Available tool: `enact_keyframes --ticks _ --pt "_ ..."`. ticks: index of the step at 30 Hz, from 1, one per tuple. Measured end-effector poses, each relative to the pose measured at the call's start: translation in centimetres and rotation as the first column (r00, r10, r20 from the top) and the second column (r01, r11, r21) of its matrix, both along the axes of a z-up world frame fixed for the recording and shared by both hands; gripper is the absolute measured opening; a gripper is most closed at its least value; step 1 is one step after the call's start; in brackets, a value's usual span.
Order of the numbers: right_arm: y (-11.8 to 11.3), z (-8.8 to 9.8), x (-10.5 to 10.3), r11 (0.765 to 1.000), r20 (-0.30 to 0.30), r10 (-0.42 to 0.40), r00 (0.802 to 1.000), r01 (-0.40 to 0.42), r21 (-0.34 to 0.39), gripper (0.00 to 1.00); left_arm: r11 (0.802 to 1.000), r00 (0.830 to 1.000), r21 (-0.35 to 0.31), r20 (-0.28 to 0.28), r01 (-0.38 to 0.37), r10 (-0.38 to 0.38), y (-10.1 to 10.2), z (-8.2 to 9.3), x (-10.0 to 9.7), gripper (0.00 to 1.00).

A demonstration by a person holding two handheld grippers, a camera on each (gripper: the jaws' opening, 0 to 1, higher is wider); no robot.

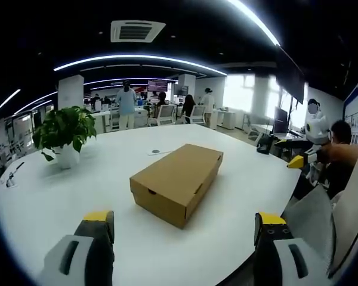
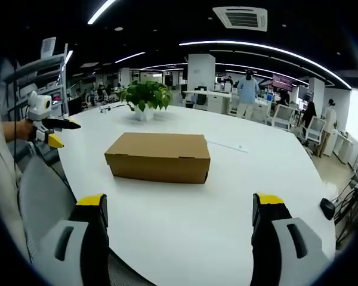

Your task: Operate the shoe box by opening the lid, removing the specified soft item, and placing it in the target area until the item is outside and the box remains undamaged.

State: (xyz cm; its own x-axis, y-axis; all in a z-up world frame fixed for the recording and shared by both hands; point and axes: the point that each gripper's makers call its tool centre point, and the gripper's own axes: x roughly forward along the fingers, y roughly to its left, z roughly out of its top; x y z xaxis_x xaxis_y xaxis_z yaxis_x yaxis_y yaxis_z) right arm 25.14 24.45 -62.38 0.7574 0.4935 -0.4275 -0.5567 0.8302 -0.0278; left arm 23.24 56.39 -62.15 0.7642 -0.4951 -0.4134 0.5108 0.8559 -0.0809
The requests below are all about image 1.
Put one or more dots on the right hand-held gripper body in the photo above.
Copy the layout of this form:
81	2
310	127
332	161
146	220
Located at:
316	131

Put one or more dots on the long ceiling light strip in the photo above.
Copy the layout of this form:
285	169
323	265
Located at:
137	57

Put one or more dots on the white mesh office chair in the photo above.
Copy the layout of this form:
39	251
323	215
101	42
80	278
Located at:
197	114
164	114

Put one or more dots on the blue and white wall poster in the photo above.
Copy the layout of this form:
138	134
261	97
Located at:
353	116

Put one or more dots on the wall display screen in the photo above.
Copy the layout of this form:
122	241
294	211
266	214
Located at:
157	85

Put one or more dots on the pale cloth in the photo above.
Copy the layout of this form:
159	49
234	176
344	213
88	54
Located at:
352	214

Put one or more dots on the white square pillar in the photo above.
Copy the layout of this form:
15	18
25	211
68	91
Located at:
71	92

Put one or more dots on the bright ceiling light strip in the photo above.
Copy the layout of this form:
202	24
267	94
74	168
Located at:
256	21

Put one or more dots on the white plant pot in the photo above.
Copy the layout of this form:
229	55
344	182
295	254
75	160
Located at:
68	156

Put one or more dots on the green potted plant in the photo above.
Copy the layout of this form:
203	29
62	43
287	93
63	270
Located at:
65	125

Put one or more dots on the small black and white tool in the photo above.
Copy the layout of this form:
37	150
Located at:
11	178

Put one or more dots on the dark desk monitor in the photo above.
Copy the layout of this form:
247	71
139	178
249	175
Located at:
281	120

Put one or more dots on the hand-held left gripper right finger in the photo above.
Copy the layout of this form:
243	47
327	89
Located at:
268	256

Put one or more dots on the short ceiling light strip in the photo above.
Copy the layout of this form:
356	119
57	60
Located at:
6	102

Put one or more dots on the brown cardboard shoe box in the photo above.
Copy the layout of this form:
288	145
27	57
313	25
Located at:
179	175

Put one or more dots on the black desk organiser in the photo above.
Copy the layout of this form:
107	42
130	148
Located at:
265	146

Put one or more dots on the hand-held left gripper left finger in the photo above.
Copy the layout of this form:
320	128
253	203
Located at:
101	253

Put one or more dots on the ceiling air vent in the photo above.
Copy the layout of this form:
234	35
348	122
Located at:
137	31

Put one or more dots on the grey chair back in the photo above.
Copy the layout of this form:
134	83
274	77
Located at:
311	220

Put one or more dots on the large hanging black screen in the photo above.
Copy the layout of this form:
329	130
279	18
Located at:
290	80

